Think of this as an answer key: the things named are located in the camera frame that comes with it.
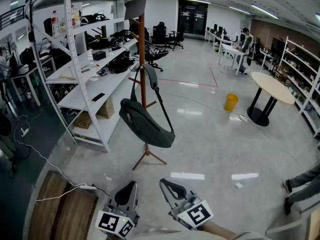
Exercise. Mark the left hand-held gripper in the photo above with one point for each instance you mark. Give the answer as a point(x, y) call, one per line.
point(117, 210)

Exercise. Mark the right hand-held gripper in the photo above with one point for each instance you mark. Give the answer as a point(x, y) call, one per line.
point(192, 212)

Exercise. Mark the dark grey sling bag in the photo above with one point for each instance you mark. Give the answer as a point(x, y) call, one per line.
point(142, 124)

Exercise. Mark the brown wooden coat rack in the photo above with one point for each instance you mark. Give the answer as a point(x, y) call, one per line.
point(142, 46)

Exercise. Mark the person's right forearm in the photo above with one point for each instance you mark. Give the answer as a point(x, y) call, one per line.
point(220, 230)

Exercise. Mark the white power strip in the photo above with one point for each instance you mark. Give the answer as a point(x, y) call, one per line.
point(25, 132)
point(243, 118)
point(88, 186)

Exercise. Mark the person's grey shirt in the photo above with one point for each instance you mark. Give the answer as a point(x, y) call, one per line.
point(175, 236)

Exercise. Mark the white paper scrap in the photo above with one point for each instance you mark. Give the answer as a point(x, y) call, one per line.
point(239, 185)

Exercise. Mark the wooden plank bench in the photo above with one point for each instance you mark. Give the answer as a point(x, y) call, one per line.
point(50, 209)

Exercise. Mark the flat cardboard box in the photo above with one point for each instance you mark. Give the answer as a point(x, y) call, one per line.
point(83, 121)

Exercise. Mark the tall cardboard box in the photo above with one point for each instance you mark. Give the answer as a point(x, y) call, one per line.
point(107, 109)

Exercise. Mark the black smartphone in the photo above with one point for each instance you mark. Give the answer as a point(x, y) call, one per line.
point(98, 97)

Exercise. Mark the yellow waste bin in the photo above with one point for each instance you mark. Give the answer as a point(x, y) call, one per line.
point(231, 102)

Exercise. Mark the brown wooden stick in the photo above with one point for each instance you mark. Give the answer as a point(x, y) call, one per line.
point(85, 70)

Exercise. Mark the black office chair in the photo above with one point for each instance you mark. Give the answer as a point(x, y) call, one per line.
point(176, 37)
point(156, 55)
point(159, 32)

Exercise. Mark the black round device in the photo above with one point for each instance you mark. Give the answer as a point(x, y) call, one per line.
point(4, 124)

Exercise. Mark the small black box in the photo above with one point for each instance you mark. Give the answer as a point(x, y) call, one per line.
point(99, 55)

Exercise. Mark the round beige table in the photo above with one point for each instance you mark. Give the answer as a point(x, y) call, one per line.
point(272, 86)

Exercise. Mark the white desk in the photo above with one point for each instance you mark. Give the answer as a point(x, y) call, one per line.
point(232, 49)

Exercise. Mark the white metal shelving unit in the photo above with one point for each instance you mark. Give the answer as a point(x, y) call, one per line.
point(75, 46)

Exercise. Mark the black table white legs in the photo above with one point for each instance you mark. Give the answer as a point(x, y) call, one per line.
point(25, 70)

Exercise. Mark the white storage shelf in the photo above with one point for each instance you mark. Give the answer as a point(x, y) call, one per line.
point(300, 69)

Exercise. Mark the black double door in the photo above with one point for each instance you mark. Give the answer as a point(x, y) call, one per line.
point(192, 16)

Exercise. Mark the yellow liquid plastic bottle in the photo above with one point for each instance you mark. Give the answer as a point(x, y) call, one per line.
point(75, 17)

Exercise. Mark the red label plastic bottle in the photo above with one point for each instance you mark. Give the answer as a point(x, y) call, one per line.
point(55, 24)

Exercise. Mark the grey cap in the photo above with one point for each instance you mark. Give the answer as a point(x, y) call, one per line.
point(135, 6)

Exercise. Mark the long ceiling light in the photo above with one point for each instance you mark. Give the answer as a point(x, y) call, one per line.
point(265, 11)

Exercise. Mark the black metal railing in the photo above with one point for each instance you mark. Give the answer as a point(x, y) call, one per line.
point(12, 16)

